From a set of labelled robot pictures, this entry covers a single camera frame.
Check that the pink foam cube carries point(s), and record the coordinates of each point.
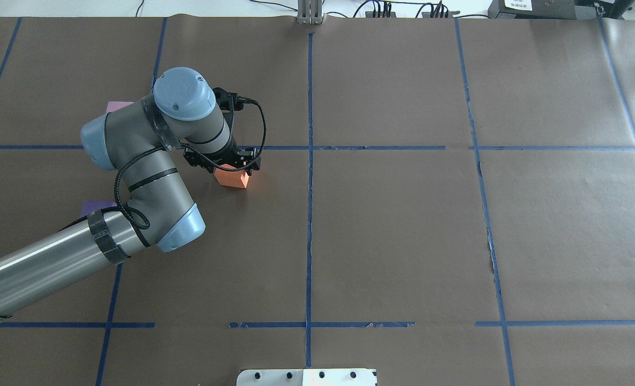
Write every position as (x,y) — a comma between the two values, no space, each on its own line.
(113,106)

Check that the black power strip left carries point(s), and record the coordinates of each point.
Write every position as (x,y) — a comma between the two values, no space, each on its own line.
(384,13)

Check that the black power strip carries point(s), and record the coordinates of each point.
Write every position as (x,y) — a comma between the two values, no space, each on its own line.
(439,14)
(384,13)

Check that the grey aluminium post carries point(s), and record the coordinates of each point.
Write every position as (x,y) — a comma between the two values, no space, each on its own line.
(310,12)

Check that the purple foam cube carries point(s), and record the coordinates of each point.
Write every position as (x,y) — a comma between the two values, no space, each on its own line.
(92,206)

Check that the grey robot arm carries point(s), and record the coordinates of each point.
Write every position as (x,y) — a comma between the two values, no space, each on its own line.
(152,204)

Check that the orange foam cube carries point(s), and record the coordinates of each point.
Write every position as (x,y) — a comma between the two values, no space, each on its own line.
(238,179)

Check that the black power strip right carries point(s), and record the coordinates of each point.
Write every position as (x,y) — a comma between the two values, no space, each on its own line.
(439,14)

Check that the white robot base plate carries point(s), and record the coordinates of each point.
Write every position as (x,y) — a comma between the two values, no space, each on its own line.
(308,376)

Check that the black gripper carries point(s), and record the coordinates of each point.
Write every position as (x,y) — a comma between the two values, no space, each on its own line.
(234,157)

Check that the brown paper table cover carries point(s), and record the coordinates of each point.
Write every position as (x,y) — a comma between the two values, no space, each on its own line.
(446,201)

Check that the dark grey control box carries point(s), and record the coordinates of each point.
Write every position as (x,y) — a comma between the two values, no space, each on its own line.
(559,10)

